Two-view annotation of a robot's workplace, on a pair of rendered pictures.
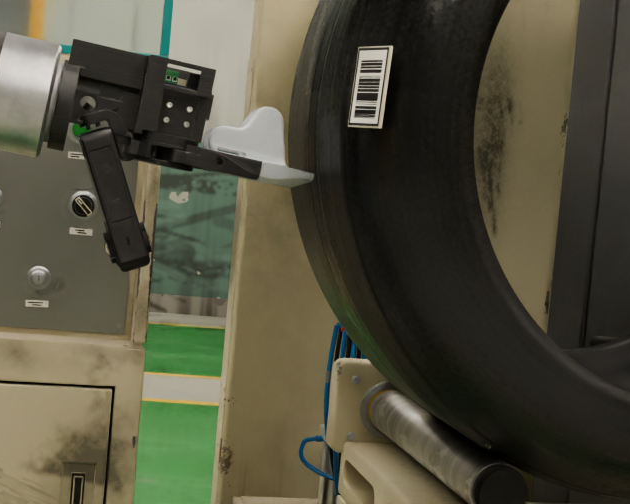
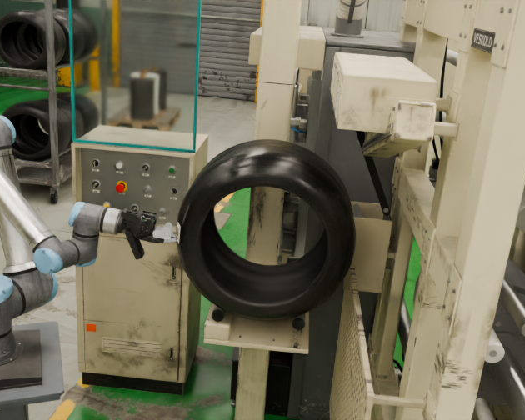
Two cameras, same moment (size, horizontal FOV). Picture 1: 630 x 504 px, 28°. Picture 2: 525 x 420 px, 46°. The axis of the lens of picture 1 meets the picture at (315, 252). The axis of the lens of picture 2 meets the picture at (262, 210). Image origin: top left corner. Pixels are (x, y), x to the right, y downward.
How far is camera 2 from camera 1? 141 cm
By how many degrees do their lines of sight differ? 22
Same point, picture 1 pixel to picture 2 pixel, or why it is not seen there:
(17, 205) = (155, 191)
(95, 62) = (126, 216)
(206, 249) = not seen: hidden behind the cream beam
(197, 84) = (148, 222)
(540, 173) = (274, 212)
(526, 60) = not seen: hidden behind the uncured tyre
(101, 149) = (129, 234)
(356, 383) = not seen: hidden behind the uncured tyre
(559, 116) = (279, 197)
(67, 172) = (168, 182)
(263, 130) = (165, 231)
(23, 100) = (109, 227)
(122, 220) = (135, 249)
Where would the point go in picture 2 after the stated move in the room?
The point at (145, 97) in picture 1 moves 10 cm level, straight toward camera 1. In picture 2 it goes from (136, 226) to (126, 237)
